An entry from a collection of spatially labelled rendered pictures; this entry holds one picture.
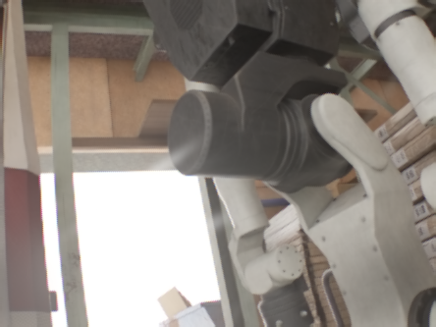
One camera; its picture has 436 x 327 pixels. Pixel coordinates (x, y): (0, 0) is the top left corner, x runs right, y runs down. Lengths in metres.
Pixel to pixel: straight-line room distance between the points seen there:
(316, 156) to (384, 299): 0.23
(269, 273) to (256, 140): 0.31
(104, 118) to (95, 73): 0.40
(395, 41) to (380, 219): 0.25
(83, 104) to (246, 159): 2.87
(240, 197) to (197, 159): 0.30
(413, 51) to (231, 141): 0.25
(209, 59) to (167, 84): 2.95
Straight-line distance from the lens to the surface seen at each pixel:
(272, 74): 0.66
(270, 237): 3.10
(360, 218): 0.68
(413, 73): 0.60
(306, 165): 0.66
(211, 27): 0.72
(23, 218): 0.95
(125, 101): 3.49
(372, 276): 0.69
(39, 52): 3.61
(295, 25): 0.72
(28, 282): 0.91
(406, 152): 1.08
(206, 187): 3.30
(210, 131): 0.56
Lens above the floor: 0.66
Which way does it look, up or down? 23 degrees up
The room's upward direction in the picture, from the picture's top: 11 degrees counter-clockwise
